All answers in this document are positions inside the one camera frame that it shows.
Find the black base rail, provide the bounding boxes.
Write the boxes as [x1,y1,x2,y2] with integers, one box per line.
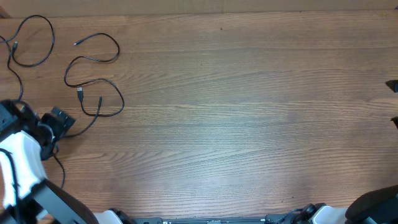
[132,213,297,224]

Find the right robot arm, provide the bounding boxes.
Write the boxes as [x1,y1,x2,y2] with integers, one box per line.
[295,185,397,223]

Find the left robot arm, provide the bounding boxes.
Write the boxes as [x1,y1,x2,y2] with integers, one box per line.
[1,100,133,224]

